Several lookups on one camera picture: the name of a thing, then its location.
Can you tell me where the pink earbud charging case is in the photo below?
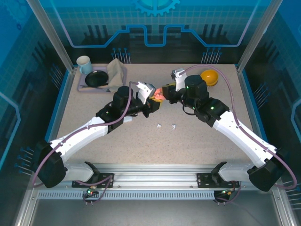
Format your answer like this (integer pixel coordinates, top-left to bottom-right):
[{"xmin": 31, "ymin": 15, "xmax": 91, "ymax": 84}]
[{"xmin": 152, "ymin": 87, "xmax": 166, "ymax": 101}]

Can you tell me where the yellow bowl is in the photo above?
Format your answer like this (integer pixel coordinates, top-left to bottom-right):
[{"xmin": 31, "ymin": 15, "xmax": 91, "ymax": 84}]
[{"xmin": 200, "ymin": 69, "xmax": 220, "ymax": 87}]

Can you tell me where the beige folded cloth napkin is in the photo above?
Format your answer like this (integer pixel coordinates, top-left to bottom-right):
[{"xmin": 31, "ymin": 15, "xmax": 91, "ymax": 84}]
[{"xmin": 107, "ymin": 58, "xmax": 126, "ymax": 93}]

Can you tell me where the black round plate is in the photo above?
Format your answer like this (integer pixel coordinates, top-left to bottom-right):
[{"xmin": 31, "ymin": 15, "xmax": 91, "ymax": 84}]
[{"xmin": 85, "ymin": 70, "xmax": 110, "ymax": 87}]

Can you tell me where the lilac plastic tray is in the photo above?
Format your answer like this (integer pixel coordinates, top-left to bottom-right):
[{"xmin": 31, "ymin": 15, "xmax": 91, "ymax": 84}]
[{"xmin": 77, "ymin": 65, "xmax": 129, "ymax": 94}]

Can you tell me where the light blue mug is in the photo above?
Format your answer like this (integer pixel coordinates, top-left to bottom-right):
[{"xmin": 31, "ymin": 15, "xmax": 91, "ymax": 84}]
[{"xmin": 76, "ymin": 56, "xmax": 93, "ymax": 75}]

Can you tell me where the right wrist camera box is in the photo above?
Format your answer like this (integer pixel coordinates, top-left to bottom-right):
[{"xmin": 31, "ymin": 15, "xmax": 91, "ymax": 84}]
[{"xmin": 171, "ymin": 68, "xmax": 189, "ymax": 91}]

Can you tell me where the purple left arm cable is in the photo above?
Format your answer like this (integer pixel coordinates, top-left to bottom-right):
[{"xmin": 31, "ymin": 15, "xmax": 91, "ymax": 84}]
[{"xmin": 32, "ymin": 81, "xmax": 142, "ymax": 205}]

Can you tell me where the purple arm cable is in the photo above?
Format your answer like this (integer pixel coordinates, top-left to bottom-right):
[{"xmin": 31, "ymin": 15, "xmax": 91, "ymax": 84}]
[
  {"xmin": 180, "ymin": 65, "xmax": 297, "ymax": 205},
  {"xmin": 32, "ymin": 81, "xmax": 142, "ymax": 205}
]

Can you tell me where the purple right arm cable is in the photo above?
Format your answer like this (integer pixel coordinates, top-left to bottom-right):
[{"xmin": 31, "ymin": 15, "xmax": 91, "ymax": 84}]
[{"xmin": 180, "ymin": 65, "xmax": 297, "ymax": 205}]

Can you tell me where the aluminium mounting rail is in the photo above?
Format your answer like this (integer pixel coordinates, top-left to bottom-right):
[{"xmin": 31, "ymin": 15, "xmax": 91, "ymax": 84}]
[{"xmin": 44, "ymin": 163, "xmax": 271, "ymax": 189}]

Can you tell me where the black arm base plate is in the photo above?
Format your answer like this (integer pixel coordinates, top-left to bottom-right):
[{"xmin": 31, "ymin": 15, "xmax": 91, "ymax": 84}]
[
  {"xmin": 197, "ymin": 172, "xmax": 240, "ymax": 188},
  {"xmin": 71, "ymin": 173, "xmax": 115, "ymax": 189}
]

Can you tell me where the aluminium frame post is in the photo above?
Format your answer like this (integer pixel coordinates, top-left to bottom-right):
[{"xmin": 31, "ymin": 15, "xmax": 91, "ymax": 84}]
[
  {"xmin": 236, "ymin": 0, "xmax": 280, "ymax": 74},
  {"xmin": 25, "ymin": 0, "xmax": 76, "ymax": 74}
]

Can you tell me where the slotted metal cable duct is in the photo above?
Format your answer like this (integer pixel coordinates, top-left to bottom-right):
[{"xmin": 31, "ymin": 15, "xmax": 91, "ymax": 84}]
[{"xmin": 37, "ymin": 190, "xmax": 216, "ymax": 201}]

